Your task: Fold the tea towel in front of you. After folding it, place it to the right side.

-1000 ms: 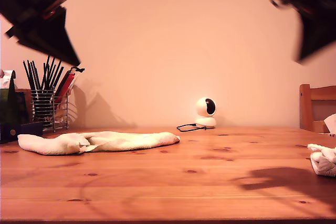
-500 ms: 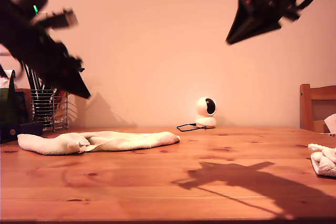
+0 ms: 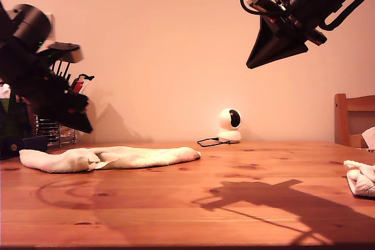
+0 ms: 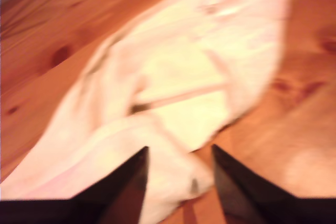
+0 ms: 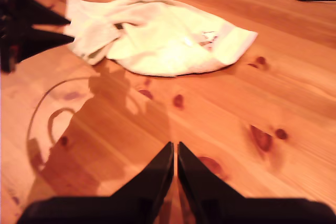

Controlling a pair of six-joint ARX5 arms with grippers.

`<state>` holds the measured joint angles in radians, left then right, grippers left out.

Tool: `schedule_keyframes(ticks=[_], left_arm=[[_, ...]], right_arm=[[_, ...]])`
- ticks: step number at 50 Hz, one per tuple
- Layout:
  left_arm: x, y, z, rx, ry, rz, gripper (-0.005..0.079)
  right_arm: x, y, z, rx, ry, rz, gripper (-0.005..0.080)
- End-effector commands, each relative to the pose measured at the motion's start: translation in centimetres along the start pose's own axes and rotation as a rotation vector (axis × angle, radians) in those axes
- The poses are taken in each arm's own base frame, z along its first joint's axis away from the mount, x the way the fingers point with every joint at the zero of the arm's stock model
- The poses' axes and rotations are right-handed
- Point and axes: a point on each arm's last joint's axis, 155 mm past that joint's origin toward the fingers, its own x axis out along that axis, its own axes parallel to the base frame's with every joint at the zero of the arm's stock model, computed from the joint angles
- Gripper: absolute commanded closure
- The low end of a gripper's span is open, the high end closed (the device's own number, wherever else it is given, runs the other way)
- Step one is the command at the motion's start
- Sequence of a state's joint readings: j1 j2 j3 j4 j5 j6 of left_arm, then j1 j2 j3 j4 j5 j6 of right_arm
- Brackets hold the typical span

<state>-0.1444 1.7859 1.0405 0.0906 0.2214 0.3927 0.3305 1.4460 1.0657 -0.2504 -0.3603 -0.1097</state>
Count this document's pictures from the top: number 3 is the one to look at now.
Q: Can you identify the metal wire utensil holder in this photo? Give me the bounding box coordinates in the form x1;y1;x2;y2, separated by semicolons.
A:
34;115;79;148

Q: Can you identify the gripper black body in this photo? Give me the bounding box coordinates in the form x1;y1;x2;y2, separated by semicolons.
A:
248;0;351;46

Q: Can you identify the beige fluffy tea towel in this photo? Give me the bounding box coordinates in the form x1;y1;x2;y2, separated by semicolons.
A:
343;159;375;198

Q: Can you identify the dark blue box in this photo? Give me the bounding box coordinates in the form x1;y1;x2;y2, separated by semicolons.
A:
0;135;49;160

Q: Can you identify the wooden chair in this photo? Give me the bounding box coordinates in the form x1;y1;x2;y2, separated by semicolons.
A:
335;93;375;149

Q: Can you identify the black security camera cable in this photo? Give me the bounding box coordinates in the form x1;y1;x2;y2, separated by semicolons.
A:
196;136;232;148

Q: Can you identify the arm thick black cable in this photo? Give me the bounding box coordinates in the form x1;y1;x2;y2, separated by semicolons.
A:
321;0;375;31

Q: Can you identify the white tissue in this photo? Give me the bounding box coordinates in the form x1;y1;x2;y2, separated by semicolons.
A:
0;81;12;99

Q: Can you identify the white towel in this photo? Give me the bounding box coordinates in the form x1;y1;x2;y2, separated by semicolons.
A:
19;145;202;174

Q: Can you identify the red black utensil handle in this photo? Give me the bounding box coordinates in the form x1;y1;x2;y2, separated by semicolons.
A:
69;73;96;95

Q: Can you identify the dark green paper bag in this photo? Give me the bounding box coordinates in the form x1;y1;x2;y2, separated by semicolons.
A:
0;91;33;141

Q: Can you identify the white round security camera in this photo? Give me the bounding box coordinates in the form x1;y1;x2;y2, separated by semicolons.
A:
216;108;243;145

